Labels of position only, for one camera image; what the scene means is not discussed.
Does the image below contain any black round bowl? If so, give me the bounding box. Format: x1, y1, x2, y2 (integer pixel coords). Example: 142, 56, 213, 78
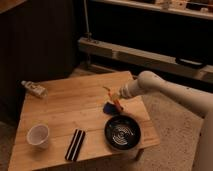
104, 115, 141, 151

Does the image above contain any wooden table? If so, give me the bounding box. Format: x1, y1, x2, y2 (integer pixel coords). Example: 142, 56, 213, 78
8, 71, 160, 171

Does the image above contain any black handle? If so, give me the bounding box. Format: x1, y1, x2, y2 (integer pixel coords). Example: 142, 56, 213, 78
175, 58, 207, 69

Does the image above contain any black white striped sponge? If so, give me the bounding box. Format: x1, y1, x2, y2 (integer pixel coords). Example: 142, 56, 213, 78
65, 129, 85, 161

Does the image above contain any white paper cup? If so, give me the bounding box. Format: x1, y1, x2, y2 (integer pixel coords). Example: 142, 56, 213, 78
26, 124, 50, 149

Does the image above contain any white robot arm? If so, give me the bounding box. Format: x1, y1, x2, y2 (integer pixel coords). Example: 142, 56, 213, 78
105, 71, 213, 171

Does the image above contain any clear plastic bottle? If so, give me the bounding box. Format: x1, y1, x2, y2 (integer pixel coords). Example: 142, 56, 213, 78
21, 81, 47, 98

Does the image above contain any metal pole stand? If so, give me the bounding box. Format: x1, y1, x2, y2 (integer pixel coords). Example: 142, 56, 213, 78
83, 0, 99, 44

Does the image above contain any dark blue pepper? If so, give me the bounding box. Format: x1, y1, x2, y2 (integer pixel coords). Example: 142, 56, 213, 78
103, 102, 120, 115

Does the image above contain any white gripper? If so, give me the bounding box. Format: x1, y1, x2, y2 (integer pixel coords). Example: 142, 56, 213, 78
103, 84, 132, 111

